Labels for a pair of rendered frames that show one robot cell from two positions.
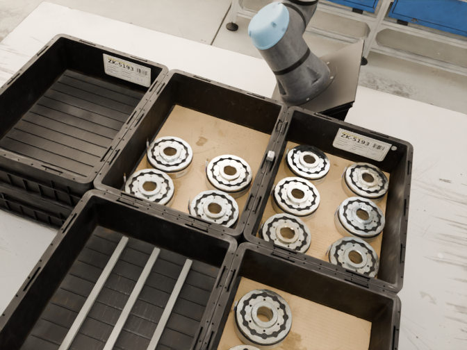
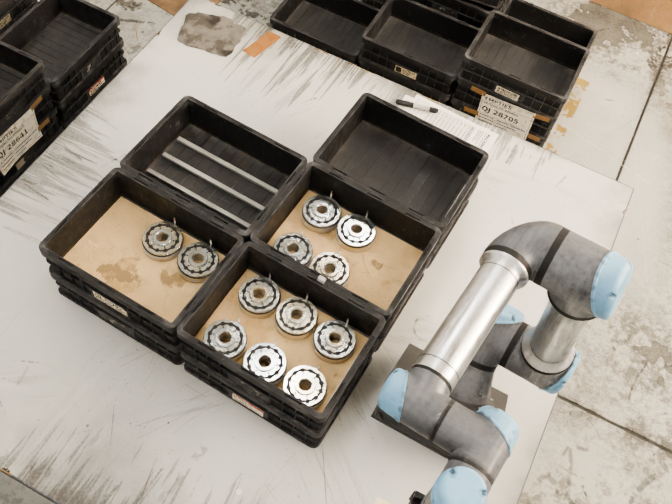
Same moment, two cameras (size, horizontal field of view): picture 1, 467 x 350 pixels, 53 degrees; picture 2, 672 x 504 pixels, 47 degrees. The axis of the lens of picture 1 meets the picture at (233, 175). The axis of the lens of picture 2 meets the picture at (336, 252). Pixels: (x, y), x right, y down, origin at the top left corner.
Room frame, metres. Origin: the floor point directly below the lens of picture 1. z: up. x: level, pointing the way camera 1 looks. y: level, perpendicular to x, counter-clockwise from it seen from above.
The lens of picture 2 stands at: (0.90, -0.96, 2.54)
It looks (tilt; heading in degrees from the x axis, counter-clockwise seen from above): 58 degrees down; 103
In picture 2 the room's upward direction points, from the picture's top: 11 degrees clockwise
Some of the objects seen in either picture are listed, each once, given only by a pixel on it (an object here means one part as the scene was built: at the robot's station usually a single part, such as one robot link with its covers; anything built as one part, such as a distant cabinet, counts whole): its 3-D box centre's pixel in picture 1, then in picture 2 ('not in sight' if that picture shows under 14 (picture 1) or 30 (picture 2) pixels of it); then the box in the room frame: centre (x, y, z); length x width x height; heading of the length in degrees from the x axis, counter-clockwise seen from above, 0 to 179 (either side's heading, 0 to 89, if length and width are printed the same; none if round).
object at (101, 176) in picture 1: (200, 144); (346, 236); (0.68, 0.08, 0.92); 0.40 x 0.30 x 0.02; 172
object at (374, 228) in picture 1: (361, 216); (264, 362); (0.62, -0.29, 0.86); 0.10 x 0.10 x 0.01
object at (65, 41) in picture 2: not in sight; (63, 67); (-0.66, 0.71, 0.31); 0.40 x 0.30 x 0.34; 85
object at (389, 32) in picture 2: not in sight; (415, 65); (0.55, 1.36, 0.31); 0.40 x 0.30 x 0.34; 175
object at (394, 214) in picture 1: (329, 203); (281, 336); (0.63, -0.21, 0.87); 0.40 x 0.30 x 0.11; 172
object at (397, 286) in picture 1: (336, 188); (282, 326); (0.63, -0.21, 0.92); 0.40 x 0.30 x 0.02; 172
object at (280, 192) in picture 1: (297, 195); (296, 315); (0.64, -0.15, 0.86); 0.10 x 0.10 x 0.01
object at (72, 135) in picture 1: (75, 119); (398, 170); (0.72, 0.38, 0.87); 0.40 x 0.30 x 0.11; 172
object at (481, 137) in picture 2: not in sight; (440, 133); (0.78, 0.71, 0.70); 0.33 x 0.23 x 0.01; 175
